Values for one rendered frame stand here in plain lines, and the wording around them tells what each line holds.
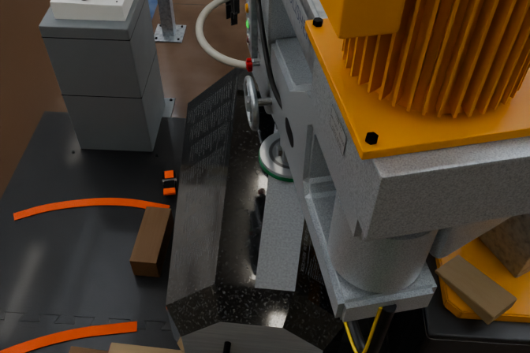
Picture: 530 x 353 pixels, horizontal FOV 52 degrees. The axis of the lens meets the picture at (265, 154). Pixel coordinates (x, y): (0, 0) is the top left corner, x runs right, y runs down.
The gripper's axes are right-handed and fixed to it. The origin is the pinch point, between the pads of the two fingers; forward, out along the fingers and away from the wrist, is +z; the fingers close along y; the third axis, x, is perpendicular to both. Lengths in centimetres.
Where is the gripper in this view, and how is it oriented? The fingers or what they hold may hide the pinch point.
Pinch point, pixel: (231, 15)
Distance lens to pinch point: 249.2
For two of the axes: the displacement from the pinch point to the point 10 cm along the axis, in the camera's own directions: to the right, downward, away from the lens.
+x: 8.9, -3.4, 2.9
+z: -0.2, 6.2, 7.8
